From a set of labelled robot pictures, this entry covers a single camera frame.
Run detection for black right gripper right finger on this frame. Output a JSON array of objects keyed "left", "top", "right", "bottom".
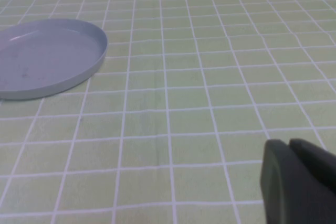
[{"left": 288, "top": 138, "right": 336, "bottom": 193}]

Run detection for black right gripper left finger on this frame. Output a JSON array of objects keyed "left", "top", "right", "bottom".
[{"left": 259, "top": 138, "right": 336, "bottom": 224}]

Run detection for grey round plate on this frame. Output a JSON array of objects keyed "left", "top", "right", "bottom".
[{"left": 0, "top": 18, "right": 109, "bottom": 101}]

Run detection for green checked tablecloth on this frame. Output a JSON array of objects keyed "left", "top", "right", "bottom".
[{"left": 0, "top": 0, "right": 336, "bottom": 224}]

